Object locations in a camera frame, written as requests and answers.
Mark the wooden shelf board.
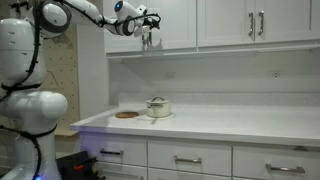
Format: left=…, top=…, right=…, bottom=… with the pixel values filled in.
left=53, top=126, right=80, bottom=138

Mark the white wall outlet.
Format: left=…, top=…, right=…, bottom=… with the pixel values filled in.
left=268, top=70, right=282, bottom=80
left=164, top=71, right=176, bottom=81

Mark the black tool case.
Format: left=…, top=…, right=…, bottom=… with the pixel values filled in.
left=55, top=150, right=108, bottom=180

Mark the round cork trivet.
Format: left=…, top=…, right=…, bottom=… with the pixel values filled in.
left=114, top=111, right=140, bottom=120

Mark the cream saucepan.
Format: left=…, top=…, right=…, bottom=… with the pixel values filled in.
left=145, top=101, right=173, bottom=119

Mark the red and black tool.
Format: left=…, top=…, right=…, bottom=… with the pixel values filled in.
left=73, top=156, right=98, bottom=172

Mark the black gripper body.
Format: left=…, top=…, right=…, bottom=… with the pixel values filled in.
left=143, top=15, right=158, bottom=31

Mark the silver drawer handle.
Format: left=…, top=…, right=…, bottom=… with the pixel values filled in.
left=173, top=154, right=203, bottom=165
left=265, top=163, right=306, bottom=175
left=99, top=148, right=125, bottom=157

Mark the white drawer front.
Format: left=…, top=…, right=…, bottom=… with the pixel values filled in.
left=79, top=132, right=148, bottom=167
left=94, top=161, right=148, bottom=180
left=147, top=139, right=233, bottom=177
left=232, top=145, right=320, bottom=180

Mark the metal pegboard hook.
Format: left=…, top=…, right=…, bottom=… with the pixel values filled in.
left=46, top=69, right=60, bottom=88

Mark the cream saucepan lid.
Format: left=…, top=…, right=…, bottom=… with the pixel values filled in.
left=146, top=96, right=171, bottom=106

